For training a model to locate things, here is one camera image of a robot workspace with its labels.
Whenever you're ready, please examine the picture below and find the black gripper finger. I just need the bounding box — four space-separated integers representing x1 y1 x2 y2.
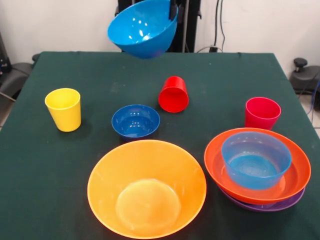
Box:
177 0 185 25
169 0 177 20

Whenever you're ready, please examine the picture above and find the large blue bowl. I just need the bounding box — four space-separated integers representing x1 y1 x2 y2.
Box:
107 0 180 60

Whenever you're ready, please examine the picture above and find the red cup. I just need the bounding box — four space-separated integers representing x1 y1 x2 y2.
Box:
157 75 190 114

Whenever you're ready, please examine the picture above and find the small dark blue bowl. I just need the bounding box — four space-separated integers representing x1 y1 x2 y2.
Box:
111 104 161 141

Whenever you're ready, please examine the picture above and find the pink-red cup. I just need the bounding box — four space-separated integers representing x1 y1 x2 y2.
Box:
244 96 282 131

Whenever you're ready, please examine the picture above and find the yellow cup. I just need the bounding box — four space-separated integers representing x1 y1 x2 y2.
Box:
44 87 82 133

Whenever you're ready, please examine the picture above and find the large orange bowl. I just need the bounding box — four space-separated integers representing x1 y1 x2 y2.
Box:
86 139 208 239

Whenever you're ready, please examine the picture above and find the straight-walled teal blue bowl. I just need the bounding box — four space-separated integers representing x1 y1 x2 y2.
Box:
221 131 293 191

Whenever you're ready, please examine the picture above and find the shallow red-orange bowl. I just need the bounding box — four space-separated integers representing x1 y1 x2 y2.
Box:
203 127 312 205

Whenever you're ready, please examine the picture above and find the black base with knob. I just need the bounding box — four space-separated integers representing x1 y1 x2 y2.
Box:
289 57 320 95

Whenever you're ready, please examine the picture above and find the black chair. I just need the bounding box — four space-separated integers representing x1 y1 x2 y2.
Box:
0 62 33 101

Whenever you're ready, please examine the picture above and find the shallow purple bowl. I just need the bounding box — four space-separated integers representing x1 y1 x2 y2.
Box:
219 186 306 213

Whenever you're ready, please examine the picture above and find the dark green tablecloth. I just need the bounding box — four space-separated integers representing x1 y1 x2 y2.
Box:
0 51 320 240

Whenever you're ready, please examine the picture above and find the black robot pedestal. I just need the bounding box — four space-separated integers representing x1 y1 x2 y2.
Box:
114 0 202 53

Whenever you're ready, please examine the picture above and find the black hanging cable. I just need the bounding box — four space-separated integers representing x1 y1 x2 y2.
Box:
214 0 227 51

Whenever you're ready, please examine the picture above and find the blue cable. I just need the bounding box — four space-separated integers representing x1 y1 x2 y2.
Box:
309 81 320 117

